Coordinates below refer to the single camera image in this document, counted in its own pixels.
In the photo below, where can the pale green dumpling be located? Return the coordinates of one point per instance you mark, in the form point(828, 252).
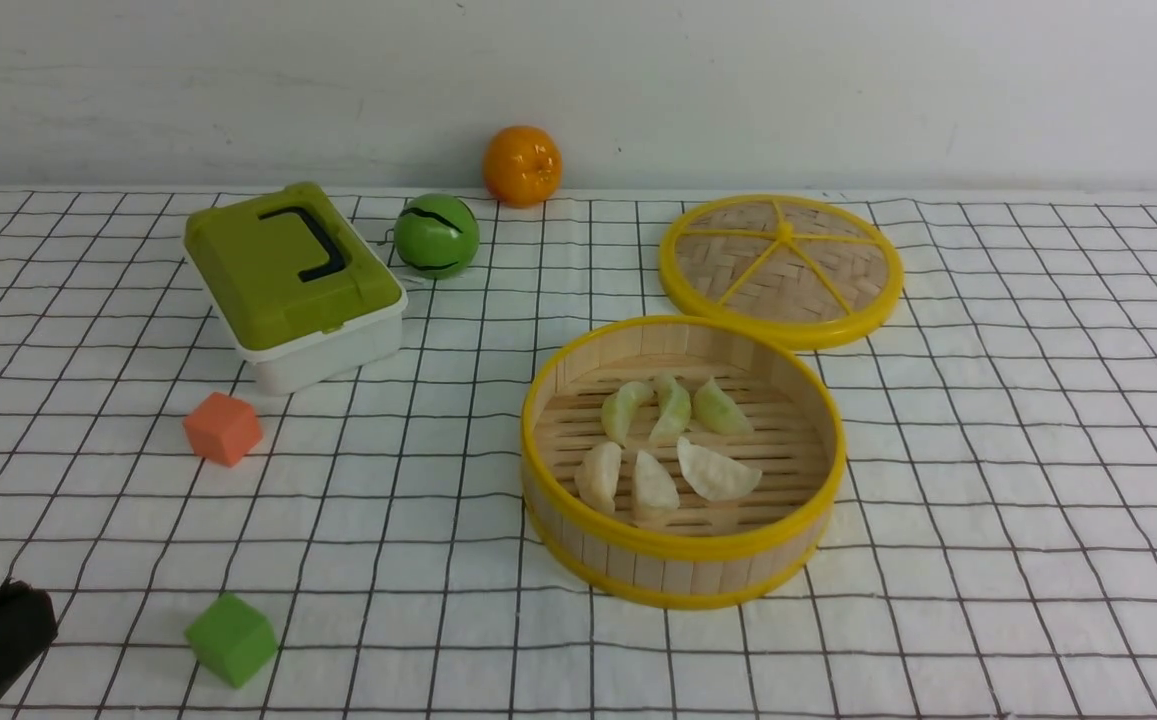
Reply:
point(620, 409)
point(674, 410)
point(718, 412)

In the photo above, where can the white dumpling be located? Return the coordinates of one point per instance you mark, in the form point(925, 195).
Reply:
point(655, 496)
point(598, 476)
point(714, 476)

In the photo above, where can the bamboo steamer tray yellow rim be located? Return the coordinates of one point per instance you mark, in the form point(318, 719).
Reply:
point(707, 555)

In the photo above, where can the bamboo steamer lid yellow rim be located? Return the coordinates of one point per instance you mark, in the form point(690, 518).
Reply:
point(801, 272)

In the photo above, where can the green toy ball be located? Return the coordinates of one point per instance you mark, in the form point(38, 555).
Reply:
point(436, 235)

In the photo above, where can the orange toy fruit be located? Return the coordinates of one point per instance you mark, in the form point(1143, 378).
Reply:
point(522, 166)

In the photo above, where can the green lidded white box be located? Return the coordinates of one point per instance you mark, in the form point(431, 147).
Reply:
point(303, 297)

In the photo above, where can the orange foam cube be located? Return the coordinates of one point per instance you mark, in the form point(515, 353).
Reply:
point(223, 429)

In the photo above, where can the green foam cube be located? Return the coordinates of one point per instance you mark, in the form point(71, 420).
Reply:
point(232, 639)

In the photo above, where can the white black grid tablecloth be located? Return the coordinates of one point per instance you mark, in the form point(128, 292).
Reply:
point(992, 555)

